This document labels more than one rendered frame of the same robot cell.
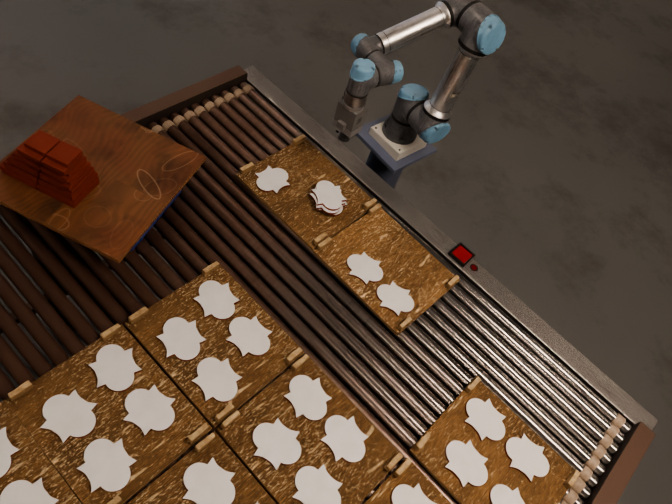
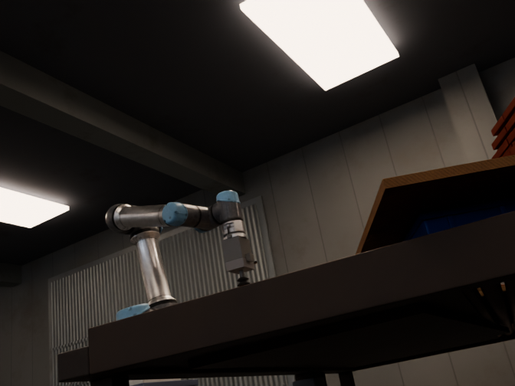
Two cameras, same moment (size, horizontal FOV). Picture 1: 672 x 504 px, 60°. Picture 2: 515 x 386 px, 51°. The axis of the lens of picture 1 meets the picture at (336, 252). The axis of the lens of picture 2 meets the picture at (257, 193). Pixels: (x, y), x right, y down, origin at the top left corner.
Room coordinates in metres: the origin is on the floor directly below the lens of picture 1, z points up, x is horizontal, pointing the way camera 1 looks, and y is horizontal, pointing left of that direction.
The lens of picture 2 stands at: (1.63, 1.83, 0.73)
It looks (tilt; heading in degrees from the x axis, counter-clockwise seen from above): 22 degrees up; 266
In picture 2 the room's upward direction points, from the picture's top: 10 degrees counter-clockwise
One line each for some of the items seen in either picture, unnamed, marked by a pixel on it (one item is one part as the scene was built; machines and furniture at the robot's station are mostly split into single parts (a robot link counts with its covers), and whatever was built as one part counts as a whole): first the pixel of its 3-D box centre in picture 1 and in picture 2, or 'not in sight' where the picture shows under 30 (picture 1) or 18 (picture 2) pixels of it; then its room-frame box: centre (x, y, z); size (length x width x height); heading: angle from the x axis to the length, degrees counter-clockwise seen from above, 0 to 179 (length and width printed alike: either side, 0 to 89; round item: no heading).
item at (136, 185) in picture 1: (97, 172); (487, 208); (1.10, 0.81, 1.03); 0.50 x 0.50 x 0.02; 85
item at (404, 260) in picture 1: (387, 266); not in sight; (1.27, -0.19, 0.93); 0.41 x 0.35 x 0.02; 63
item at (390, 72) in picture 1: (382, 70); (205, 218); (1.69, 0.09, 1.37); 0.11 x 0.11 x 0.08; 47
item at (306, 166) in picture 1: (307, 190); not in sight; (1.46, 0.18, 0.93); 0.41 x 0.35 x 0.02; 64
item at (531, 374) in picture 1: (395, 251); not in sight; (1.38, -0.20, 0.90); 1.95 x 0.05 x 0.05; 64
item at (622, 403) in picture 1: (422, 231); (273, 365); (1.53, -0.28, 0.89); 2.08 x 0.08 x 0.06; 64
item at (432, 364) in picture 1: (350, 286); not in sight; (1.15, -0.09, 0.90); 1.95 x 0.05 x 0.05; 64
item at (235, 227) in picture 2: (354, 96); (233, 230); (1.61, 0.14, 1.30); 0.08 x 0.08 x 0.05
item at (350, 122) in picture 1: (347, 116); (241, 252); (1.59, 0.14, 1.22); 0.10 x 0.09 x 0.16; 156
